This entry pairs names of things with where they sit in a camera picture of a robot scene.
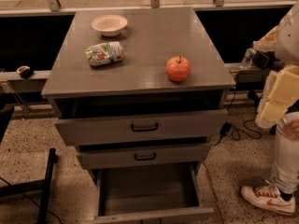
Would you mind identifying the person hand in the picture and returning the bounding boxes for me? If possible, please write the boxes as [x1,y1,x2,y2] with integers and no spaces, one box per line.
[283,119,299,140]

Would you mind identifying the grey bottom drawer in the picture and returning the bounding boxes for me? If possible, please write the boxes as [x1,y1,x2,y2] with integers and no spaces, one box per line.
[86,162,214,224]

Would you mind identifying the grey drawer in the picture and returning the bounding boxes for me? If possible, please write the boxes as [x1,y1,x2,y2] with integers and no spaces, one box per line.
[77,143,210,170]
[55,109,227,146]
[86,162,214,224]

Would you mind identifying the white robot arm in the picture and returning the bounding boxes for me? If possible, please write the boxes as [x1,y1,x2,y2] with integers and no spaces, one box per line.
[254,3,299,129]

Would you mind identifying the grey top drawer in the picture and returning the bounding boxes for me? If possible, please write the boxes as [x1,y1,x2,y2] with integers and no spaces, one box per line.
[55,109,227,146]

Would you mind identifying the grey middle drawer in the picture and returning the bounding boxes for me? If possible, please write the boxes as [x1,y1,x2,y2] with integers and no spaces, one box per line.
[77,143,210,170]

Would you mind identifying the grey drawer cabinet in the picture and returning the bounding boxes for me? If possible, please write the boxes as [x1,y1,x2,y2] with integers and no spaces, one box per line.
[40,7,236,185]

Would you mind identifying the person leg light trousers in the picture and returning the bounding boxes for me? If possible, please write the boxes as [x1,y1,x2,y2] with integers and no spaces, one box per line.
[270,112,299,187]

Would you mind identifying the black table leg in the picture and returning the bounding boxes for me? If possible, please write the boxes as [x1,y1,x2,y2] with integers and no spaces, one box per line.
[248,90,260,107]

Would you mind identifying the white red sneaker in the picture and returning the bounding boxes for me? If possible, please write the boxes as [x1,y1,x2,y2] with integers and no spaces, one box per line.
[240,180,297,215]

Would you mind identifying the small black box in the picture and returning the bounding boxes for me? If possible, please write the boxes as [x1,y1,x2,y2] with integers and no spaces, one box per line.
[253,51,276,70]

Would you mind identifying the clear water bottle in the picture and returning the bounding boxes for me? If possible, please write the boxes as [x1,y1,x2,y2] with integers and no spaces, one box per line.
[240,48,257,69]

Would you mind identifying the red apple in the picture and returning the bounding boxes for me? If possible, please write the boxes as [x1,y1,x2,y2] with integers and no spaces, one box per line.
[165,56,191,82]

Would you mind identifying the crumpled snack bag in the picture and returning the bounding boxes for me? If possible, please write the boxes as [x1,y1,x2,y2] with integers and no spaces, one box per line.
[85,41,123,67]

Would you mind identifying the white bowl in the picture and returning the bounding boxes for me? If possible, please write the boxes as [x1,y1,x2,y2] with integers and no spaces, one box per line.
[92,15,128,37]

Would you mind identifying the black metal stand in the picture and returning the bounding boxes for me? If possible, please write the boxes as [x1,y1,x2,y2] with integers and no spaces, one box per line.
[0,148,58,224]

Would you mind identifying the small black yellow object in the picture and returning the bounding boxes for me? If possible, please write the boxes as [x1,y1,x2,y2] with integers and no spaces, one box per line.
[17,65,34,78]

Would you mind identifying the black power adapter cable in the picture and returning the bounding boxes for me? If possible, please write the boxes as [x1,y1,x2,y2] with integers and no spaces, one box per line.
[211,87,263,147]

